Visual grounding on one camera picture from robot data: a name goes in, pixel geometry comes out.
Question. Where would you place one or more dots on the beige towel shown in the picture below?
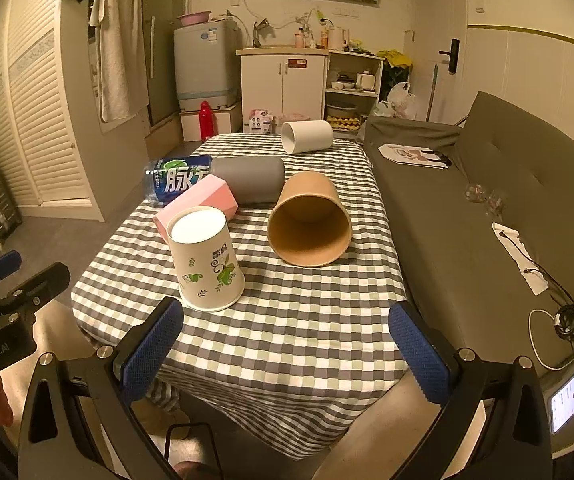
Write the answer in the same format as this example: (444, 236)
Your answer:
(117, 50)

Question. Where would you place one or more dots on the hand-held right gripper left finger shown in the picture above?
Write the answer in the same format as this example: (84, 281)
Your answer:
(149, 355)

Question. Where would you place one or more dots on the blue drink bottle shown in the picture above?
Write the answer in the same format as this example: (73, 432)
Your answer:
(172, 180)

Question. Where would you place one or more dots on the white kettle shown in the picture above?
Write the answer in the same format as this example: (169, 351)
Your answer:
(338, 39)

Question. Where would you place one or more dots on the white sink cabinet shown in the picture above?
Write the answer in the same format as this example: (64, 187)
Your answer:
(282, 85)

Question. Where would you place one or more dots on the brown paper cup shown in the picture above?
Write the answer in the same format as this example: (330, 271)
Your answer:
(317, 195)

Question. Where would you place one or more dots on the metal faucet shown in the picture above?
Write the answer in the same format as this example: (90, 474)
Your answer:
(261, 30)

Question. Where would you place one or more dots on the checked tablecloth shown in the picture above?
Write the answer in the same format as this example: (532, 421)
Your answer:
(277, 325)

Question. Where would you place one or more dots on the grey sofa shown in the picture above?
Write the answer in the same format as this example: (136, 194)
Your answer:
(442, 245)

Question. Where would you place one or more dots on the grey cup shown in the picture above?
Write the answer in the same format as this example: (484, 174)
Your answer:
(252, 177)

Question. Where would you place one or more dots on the white door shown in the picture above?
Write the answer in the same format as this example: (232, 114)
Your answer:
(434, 15)

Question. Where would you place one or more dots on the pink basin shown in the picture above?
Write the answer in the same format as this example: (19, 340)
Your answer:
(193, 20)

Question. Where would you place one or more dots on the pink box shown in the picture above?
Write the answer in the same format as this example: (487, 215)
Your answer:
(197, 195)

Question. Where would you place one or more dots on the yellow bag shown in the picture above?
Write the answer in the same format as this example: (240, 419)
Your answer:
(396, 58)

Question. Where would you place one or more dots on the white paper sheet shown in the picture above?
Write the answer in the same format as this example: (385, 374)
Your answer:
(517, 255)

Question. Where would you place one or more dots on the washing machine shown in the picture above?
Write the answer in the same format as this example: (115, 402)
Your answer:
(204, 65)

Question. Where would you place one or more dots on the egg tray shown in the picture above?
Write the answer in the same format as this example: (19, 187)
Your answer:
(343, 122)

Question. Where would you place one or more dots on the white plastic bag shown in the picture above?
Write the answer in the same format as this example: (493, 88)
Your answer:
(399, 100)

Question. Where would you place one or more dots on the white open shelf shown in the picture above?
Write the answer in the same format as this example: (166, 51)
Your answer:
(352, 95)

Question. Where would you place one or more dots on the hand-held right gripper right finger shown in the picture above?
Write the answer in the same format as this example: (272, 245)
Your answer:
(419, 350)

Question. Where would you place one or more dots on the red bottle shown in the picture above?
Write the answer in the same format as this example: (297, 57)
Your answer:
(206, 122)

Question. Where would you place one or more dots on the clear glass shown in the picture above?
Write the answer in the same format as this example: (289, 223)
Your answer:
(496, 202)
(474, 192)

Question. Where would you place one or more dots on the smartphone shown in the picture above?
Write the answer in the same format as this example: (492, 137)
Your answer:
(571, 399)

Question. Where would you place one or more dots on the white louvred wardrobe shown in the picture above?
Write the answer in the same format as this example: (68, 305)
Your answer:
(42, 110)

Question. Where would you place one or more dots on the white mug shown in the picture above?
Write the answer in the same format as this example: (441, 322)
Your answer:
(365, 81)

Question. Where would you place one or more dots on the white floral paper cup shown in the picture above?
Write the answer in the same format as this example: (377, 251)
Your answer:
(207, 265)

